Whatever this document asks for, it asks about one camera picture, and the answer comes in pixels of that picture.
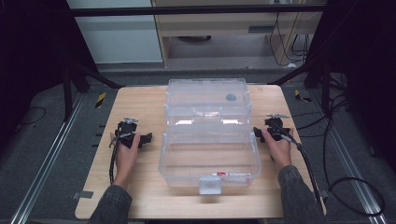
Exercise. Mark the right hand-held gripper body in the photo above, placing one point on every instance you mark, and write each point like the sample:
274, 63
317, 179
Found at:
275, 129

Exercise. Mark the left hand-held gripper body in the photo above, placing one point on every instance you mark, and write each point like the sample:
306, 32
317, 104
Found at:
127, 129

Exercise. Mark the clear plastic storage box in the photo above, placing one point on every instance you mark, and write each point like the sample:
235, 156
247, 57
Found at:
208, 133

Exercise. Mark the person's right hand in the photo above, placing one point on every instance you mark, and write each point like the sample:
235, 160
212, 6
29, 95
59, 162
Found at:
279, 152

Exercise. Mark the person's left hand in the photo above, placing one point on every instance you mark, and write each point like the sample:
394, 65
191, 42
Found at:
126, 161

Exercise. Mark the yellow black striped tape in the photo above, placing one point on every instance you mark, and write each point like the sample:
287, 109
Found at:
100, 100
301, 97

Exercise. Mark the grey round disc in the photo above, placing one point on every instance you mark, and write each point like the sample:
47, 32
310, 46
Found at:
230, 97

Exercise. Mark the black metal stand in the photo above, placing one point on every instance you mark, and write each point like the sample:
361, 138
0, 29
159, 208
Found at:
67, 93
325, 84

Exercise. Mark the grey tape piece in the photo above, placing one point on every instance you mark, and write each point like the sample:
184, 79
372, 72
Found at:
82, 194

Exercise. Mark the white cabinet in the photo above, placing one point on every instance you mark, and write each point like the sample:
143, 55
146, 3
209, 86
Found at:
118, 34

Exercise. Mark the light wooden desk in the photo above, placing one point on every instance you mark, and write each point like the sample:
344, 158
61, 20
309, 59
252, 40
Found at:
218, 25

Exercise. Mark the dark curtain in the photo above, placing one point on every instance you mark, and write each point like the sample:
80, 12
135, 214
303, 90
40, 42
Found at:
31, 46
367, 62

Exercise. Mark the black horizontal bar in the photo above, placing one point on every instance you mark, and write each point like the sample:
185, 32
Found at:
186, 11

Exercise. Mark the silver metal rail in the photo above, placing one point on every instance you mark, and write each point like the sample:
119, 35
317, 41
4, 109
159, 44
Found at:
46, 161
348, 158

